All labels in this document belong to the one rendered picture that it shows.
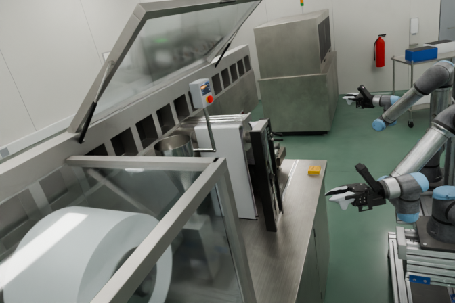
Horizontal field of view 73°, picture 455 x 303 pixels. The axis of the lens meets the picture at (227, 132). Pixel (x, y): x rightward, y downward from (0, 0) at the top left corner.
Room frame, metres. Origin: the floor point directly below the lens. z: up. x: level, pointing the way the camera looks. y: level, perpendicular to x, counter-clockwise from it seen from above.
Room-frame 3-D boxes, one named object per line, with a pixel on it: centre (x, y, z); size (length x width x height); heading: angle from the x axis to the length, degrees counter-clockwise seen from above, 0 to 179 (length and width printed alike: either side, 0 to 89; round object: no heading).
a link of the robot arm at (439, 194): (1.09, -0.89, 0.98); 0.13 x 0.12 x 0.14; 0
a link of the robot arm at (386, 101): (1.83, -1.05, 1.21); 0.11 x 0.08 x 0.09; 38
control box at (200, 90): (1.19, 0.06, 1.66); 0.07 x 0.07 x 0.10; 54
